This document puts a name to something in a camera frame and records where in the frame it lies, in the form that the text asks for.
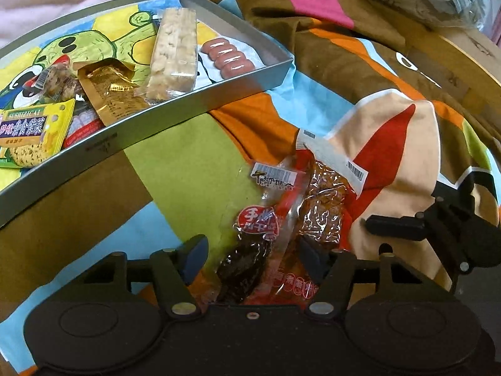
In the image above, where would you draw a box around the orange rice cracker bar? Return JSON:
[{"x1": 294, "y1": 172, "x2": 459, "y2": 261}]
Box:
[{"x1": 137, "y1": 8, "x2": 198, "y2": 103}]

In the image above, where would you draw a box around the gold foil snack packet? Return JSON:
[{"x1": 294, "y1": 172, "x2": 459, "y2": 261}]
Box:
[{"x1": 74, "y1": 58, "x2": 149, "y2": 127}]

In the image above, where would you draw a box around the grey tray with cartoon liner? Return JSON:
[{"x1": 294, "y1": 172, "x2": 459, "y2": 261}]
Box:
[{"x1": 1, "y1": 0, "x2": 292, "y2": 223}]

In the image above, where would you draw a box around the wooden bed frame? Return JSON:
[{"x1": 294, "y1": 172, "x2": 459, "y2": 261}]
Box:
[{"x1": 406, "y1": 23, "x2": 500, "y2": 130}]

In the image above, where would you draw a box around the colourful cartoon blanket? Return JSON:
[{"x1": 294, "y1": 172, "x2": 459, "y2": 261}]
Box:
[{"x1": 0, "y1": 0, "x2": 501, "y2": 374}]

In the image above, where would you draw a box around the dark jerky packet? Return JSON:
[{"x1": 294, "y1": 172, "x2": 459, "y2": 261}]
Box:
[{"x1": 190, "y1": 155, "x2": 305, "y2": 308}]

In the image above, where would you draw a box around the red nut snack packet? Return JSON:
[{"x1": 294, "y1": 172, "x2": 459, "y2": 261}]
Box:
[{"x1": 34, "y1": 55, "x2": 104, "y2": 149}]

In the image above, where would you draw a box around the pink sausage pack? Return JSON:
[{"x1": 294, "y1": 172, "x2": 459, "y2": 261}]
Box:
[{"x1": 194, "y1": 37, "x2": 265, "y2": 89}]

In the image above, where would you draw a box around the red dried tofu packet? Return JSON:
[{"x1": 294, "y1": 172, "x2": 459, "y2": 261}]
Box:
[{"x1": 245, "y1": 129, "x2": 368, "y2": 306}]

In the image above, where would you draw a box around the yellow green biscuit packet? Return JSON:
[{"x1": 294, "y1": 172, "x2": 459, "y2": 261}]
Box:
[{"x1": 0, "y1": 98, "x2": 75, "y2": 169}]

